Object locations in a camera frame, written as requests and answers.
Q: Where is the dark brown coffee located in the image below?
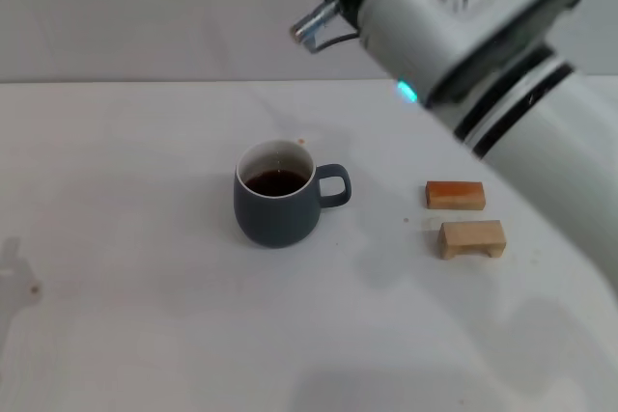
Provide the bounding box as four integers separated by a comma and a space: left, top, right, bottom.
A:
241, 169, 310, 198

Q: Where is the dark orange wooden block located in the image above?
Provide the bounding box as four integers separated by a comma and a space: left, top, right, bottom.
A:
425, 180, 486, 211

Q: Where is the grey cable with metal plugs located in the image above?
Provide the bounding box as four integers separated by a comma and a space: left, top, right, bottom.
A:
288, 0, 362, 55

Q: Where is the light wooden block with notch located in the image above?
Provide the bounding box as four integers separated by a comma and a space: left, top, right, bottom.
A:
437, 220, 507, 261

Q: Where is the dark grey ceramic cup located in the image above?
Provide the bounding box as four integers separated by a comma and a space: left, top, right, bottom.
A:
233, 139, 352, 249

